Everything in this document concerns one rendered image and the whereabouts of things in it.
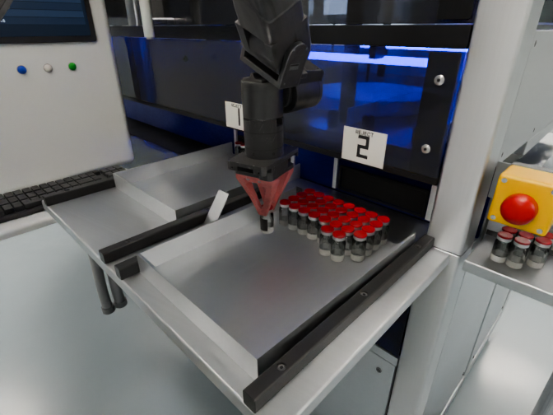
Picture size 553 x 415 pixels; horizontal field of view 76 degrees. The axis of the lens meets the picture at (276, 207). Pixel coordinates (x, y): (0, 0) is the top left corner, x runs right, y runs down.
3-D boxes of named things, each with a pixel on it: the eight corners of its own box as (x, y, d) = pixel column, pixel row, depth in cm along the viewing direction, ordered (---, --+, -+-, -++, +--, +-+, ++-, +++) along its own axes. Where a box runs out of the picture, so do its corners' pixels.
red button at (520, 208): (502, 212, 50) (511, 185, 48) (536, 221, 48) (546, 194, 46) (494, 221, 48) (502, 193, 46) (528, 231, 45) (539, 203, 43)
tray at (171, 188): (231, 153, 103) (231, 142, 101) (299, 177, 87) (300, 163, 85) (115, 187, 81) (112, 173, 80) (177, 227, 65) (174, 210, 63)
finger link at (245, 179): (295, 207, 59) (296, 152, 55) (273, 226, 53) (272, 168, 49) (261, 198, 62) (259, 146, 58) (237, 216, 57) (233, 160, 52)
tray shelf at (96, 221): (221, 156, 107) (220, 150, 106) (465, 244, 63) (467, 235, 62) (43, 207, 76) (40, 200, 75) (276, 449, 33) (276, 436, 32)
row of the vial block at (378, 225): (300, 212, 70) (301, 190, 68) (382, 247, 59) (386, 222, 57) (293, 215, 69) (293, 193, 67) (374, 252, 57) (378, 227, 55)
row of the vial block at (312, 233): (285, 219, 67) (285, 197, 65) (367, 258, 56) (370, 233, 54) (276, 223, 66) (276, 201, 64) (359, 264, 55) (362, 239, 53)
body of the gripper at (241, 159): (299, 158, 56) (299, 110, 53) (265, 180, 48) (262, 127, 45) (264, 151, 59) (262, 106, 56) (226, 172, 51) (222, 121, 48)
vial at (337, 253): (335, 253, 57) (337, 228, 55) (346, 258, 56) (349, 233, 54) (327, 258, 56) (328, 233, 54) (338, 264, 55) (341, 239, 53)
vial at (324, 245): (324, 247, 59) (326, 223, 57) (335, 253, 57) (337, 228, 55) (315, 253, 57) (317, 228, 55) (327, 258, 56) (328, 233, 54)
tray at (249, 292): (294, 202, 74) (295, 186, 73) (412, 251, 58) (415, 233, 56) (140, 272, 53) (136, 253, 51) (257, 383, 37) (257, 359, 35)
